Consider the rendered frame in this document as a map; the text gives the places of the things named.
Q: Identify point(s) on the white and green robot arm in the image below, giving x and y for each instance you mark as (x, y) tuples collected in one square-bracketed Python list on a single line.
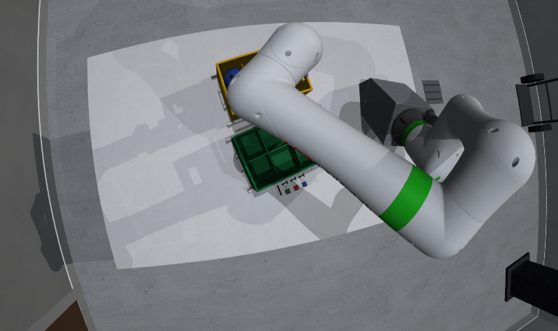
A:
[(437, 218)]

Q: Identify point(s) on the white pick list strip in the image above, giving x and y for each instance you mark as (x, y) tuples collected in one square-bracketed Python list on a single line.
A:
[(295, 183)]

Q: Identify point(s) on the yellow divided crate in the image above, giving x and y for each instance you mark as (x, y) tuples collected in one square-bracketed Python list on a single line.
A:
[(239, 62)]

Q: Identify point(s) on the green divided crate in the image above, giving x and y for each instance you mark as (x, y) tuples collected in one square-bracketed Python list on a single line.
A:
[(272, 167)]

